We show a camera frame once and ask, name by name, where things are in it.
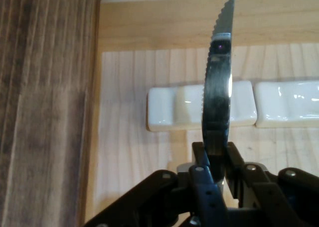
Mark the light wooden tray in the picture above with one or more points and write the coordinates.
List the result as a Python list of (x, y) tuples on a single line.
[(139, 25)]

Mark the white ceramic cutlery rest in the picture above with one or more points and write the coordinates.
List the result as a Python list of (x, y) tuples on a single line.
[(286, 105), (169, 110)]

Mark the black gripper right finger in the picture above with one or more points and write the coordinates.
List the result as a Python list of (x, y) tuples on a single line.
[(269, 202)]

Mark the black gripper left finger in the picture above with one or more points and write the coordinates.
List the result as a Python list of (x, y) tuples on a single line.
[(159, 202)]

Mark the dark brown wooden board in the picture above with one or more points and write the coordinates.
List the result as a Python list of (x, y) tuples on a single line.
[(45, 107)]

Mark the serrated steel table knife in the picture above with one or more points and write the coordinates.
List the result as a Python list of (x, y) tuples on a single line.
[(216, 100)]

